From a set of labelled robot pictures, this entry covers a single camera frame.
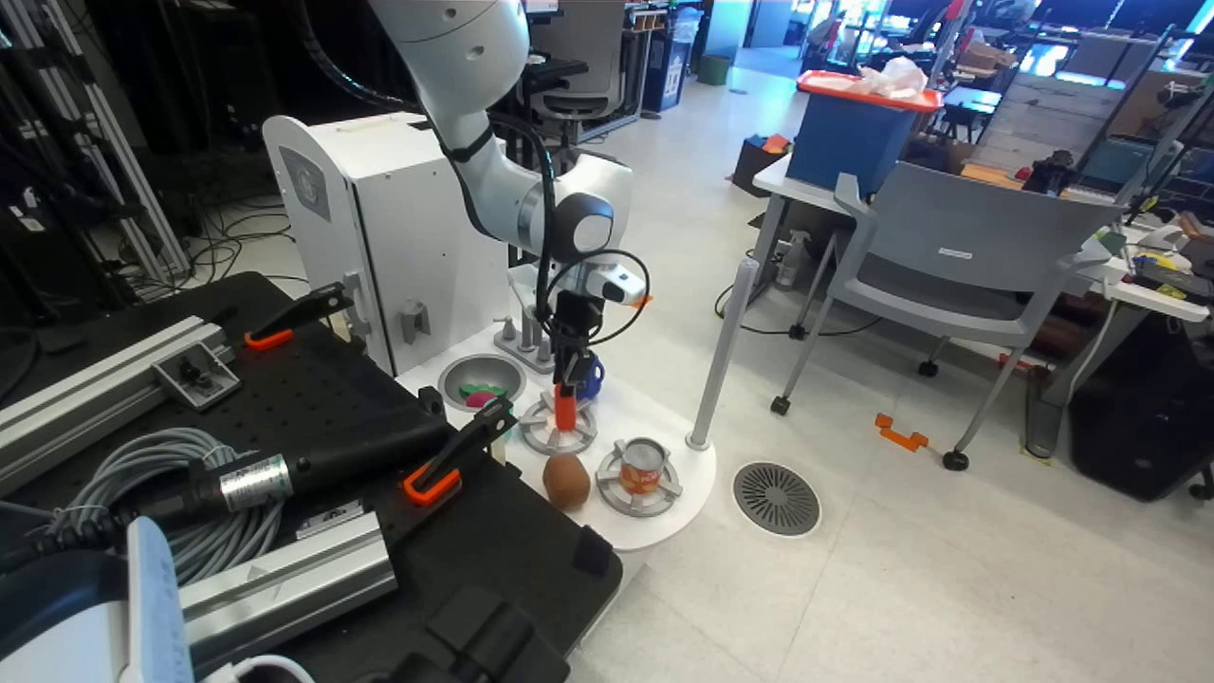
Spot white toy kitchen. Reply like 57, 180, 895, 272
260, 108, 720, 555

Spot black office chair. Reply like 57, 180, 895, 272
524, 0, 631, 200

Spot grey cable coil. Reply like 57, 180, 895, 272
41, 424, 288, 584

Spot blue storage bin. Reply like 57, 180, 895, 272
784, 92, 943, 200

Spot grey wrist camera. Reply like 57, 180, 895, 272
588, 261, 654, 315

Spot orange label tin can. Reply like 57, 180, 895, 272
619, 436, 672, 500

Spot grey metal bracket plate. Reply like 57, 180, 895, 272
157, 339, 245, 410

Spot brown ball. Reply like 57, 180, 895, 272
539, 450, 597, 511

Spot black clamp orange handle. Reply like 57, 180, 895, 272
399, 395, 524, 511
239, 281, 358, 356

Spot grey table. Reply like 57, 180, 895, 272
752, 157, 1214, 460

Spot pale blue curved panel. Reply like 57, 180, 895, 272
0, 511, 198, 683

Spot grey toy faucet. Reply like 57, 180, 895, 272
489, 301, 562, 377

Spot white plastic bag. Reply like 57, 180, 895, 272
868, 53, 935, 99

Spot aluminium frame rack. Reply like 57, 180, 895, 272
0, 0, 194, 297

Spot black floor box orange items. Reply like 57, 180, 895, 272
728, 129, 796, 199

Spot blue bottle white cap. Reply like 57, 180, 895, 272
575, 356, 611, 407

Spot round floor drain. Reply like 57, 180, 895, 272
728, 460, 825, 539

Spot orange floor tape marker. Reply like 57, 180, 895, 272
872, 410, 935, 457

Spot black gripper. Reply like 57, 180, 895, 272
551, 292, 606, 400

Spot black bag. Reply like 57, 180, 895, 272
1065, 315, 1214, 503

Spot red ketchup bottle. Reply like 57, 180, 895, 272
551, 380, 583, 436

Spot grey toy sink bowl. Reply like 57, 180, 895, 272
435, 350, 527, 417

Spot orange bin lid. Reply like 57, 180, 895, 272
793, 70, 949, 123

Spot aluminium extrusion rail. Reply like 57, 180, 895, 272
174, 503, 399, 667
0, 315, 245, 500

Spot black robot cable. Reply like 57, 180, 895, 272
527, 118, 655, 354

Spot grey chair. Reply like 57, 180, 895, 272
768, 161, 1127, 474

